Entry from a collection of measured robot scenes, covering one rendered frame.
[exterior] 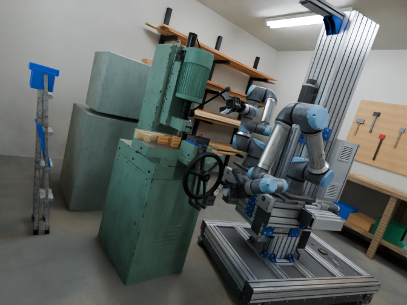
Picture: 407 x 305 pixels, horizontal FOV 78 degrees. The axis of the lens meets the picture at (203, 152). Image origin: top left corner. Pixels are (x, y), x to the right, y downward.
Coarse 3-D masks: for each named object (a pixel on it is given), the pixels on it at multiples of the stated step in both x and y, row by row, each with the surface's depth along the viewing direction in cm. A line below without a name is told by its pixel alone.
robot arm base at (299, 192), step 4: (288, 176) 159; (288, 180) 158; (292, 180) 156; (296, 180) 155; (300, 180) 155; (304, 180) 156; (288, 184) 157; (292, 184) 156; (296, 184) 155; (300, 184) 155; (288, 188) 156; (292, 188) 156; (296, 188) 155; (300, 188) 155; (288, 192) 156; (292, 192) 155; (296, 192) 154; (300, 192) 155
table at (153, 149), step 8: (136, 144) 145; (144, 144) 138; (152, 144) 143; (160, 144) 151; (144, 152) 137; (152, 152) 137; (160, 152) 140; (168, 152) 144; (176, 152) 147; (184, 160) 144; (216, 160) 170
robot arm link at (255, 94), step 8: (256, 88) 197; (264, 88) 197; (248, 96) 200; (256, 96) 196; (264, 96) 195; (248, 104) 200; (256, 104) 199; (240, 136) 200; (248, 136) 201; (232, 144) 203; (240, 144) 200
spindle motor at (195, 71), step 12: (192, 48) 148; (192, 60) 149; (204, 60) 149; (192, 72) 149; (204, 72) 152; (180, 84) 154; (192, 84) 150; (204, 84) 155; (180, 96) 153; (192, 96) 152
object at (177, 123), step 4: (172, 116) 167; (172, 120) 166; (176, 120) 162; (180, 120) 159; (184, 120) 158; (172, 124) 166; (176, 124) 162; (180, 124) 158; (184, 124) 158; (188, 124) 160; (176, 128) 161; (180, 128) 158; (184, 128) 159; (188, 128) 161; (180, 132) 164; (188, 132) 162
